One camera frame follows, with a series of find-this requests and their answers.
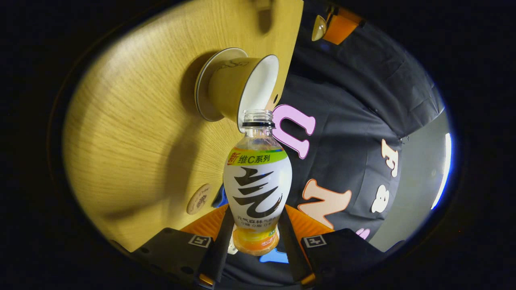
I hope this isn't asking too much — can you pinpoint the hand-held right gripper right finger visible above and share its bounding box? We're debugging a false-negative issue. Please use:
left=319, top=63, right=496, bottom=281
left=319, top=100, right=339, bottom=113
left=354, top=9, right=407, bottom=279
left=278, top=204, right=404, bottom=288

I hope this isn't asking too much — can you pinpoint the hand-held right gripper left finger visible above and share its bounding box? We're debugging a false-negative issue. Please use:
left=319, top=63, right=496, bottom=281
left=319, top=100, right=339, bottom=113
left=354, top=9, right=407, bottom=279
left=131, top=204, right=235, bottom=288

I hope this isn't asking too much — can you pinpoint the round cork coaster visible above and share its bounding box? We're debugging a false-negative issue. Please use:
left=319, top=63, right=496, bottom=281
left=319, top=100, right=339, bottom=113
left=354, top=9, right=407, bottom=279
left=186, top=184, right=213, bottom=215

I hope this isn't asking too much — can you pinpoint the water bottle with white label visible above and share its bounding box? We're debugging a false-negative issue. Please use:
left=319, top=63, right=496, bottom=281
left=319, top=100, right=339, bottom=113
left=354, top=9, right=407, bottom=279
left=223, top=109, right=292, bottom=257

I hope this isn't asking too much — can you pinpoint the beige ceramic teacup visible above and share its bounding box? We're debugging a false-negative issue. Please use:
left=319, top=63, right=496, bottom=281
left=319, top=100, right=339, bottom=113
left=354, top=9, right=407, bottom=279
left=208, top=55, right=279, bottom=129

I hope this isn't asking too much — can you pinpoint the black backdrop cloth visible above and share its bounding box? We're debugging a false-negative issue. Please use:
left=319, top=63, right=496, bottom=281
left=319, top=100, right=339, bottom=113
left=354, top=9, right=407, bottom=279
left=222, top=0, right=446, bottom=282

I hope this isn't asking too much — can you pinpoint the beige ceramic saucer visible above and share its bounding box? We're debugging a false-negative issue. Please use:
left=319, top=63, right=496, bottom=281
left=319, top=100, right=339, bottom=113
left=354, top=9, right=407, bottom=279
left=195, top=48, right=249, bottom=122

